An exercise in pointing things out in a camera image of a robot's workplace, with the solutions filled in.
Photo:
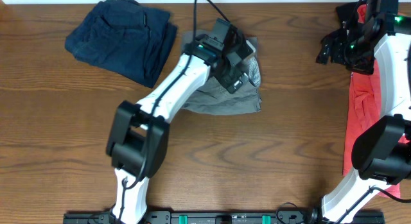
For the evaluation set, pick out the black garment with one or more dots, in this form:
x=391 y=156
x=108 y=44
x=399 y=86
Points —
x=340 y=25

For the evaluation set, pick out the grey shorts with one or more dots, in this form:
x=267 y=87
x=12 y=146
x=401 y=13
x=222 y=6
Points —
x=213 y=99

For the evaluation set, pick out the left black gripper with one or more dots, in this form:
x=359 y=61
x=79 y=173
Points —
x=232 y=77

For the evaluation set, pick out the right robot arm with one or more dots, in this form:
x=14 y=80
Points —
x=379 y=158

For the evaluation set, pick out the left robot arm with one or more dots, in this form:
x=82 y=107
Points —
x=138 y=138

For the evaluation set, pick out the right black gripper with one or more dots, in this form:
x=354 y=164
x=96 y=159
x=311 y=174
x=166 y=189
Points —
x=339 y=44

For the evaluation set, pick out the folded navy blue jeans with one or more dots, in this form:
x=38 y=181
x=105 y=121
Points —
x=124 y=37

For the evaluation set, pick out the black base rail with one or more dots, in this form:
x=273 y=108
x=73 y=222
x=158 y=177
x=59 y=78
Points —
x=166 y=217

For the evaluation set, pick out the red t-shirt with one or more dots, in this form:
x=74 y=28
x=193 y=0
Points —
x=363 y=115

